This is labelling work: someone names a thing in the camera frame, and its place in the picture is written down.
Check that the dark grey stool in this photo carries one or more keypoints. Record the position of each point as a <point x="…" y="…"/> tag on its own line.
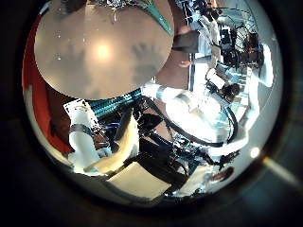
<point x="187" y="41"/>

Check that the orange sofa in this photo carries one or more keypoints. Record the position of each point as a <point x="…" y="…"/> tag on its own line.
<point x="36" y="104"/>

